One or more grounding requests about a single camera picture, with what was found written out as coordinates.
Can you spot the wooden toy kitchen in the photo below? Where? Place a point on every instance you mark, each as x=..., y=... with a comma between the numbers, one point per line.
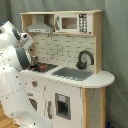
x=87, y=97

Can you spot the toy oven door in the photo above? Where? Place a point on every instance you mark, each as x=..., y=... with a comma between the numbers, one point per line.
x=32, y=100

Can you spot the grey fabric backdrop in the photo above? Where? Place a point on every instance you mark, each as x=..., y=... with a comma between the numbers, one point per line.
x=115, y=42

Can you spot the black toy faucet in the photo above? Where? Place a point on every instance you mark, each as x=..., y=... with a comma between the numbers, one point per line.
x=82, y=63

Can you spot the grey toy sink basin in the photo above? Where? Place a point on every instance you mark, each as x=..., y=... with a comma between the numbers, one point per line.
x=73, y=74

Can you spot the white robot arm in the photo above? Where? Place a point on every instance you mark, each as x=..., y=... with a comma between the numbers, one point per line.
x=15, y=58

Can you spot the grey toy range hood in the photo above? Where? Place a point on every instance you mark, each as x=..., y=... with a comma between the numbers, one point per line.
x=40, y=26

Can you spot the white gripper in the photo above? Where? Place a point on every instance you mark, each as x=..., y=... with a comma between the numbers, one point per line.
x=26, y=40

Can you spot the small metal pot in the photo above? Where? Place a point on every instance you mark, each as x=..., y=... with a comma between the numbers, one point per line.
x=34, y=60

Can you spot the toy microwave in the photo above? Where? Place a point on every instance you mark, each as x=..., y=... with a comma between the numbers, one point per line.
x=74, y=23

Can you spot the black toy stovetop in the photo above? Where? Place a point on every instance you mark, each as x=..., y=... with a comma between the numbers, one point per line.
x=42, y=67

